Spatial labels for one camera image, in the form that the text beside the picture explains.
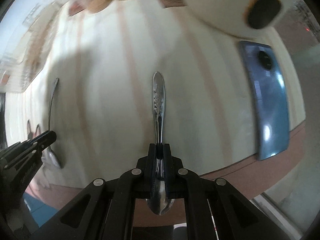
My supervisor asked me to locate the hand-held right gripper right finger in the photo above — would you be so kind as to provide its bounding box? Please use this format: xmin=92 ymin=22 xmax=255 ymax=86
xmin=163 ymin=143 xmax=296 ymax=240

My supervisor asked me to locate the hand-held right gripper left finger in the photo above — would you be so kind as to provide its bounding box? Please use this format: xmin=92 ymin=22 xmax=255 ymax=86
xmin=32 ymin=143 xmax=158 ymax=240

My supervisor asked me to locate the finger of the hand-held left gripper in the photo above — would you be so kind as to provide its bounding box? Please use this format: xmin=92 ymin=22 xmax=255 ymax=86
xmin=2 ymin=142 xmax=48 ymax=168
xmin=0 ymin=130 xmax=58 ymax=159

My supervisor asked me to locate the stainless steel spoon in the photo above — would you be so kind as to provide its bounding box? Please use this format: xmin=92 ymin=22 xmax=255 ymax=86
xmin=145 ymin=71 xmax=177 ymax=215
xmin=46 ymin=77 xmax=62 ymax=169

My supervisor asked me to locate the cat-shaped table mat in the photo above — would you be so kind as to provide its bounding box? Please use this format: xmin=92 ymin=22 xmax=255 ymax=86
xmin=24 ymin=119 xmax=62 ymax=198

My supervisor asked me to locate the blue stool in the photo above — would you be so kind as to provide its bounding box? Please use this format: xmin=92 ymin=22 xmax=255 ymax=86
xmin=24 ymin=195 xmax=60 ymax=228

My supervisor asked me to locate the clear plastic container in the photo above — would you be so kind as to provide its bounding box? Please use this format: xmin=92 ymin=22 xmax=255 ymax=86
xmin=0 ymin=1 xmax=60 ymax=93

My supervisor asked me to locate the striped tablecloth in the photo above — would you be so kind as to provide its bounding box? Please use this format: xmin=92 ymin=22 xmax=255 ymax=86
xmin=5 ymin=0 xmax=307 ymax=195

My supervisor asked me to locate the blue smartphone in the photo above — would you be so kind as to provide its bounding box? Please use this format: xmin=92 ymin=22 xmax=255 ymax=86
xmin=237 ymin=41 xmax=290 ymax=161

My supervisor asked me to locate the red spice packet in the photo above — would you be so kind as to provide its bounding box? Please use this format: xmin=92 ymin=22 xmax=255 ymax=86
xmin=67 ymin=0 xmax=86 ymax=16

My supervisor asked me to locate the clear seasoning jar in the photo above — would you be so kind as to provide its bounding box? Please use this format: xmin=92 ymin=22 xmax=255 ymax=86
xmin=86 ymin=0 xmax=118 ymax=14

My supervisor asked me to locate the white electric kettle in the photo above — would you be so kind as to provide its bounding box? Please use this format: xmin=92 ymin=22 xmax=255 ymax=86
xmin=179 ymin=0 xmax=300 ymax=44

